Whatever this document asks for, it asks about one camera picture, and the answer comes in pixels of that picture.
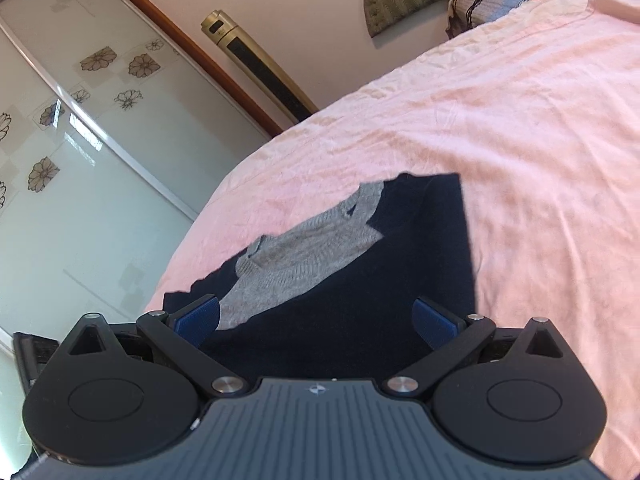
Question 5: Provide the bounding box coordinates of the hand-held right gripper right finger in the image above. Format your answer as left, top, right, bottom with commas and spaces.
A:
382, 297, 569, 401

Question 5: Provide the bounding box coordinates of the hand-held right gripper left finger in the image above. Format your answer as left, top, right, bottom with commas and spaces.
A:
61, 296, 247, 400

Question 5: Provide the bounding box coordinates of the navy and grey knit sweater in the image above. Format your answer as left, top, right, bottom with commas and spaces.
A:
162, 172, 477, 386

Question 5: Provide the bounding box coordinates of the floral glass wardrobe door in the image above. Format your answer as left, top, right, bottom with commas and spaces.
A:
0, 0, 273, 466

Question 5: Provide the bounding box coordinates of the pink bed sheet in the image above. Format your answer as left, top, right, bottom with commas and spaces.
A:
144, 0, 640, 480

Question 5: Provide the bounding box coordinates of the gold tower fan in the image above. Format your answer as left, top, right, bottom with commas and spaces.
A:
201, 9, 320, 124

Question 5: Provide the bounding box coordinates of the wooden wardrobe frame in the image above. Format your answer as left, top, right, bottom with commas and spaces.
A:
91, 0, 286, 137

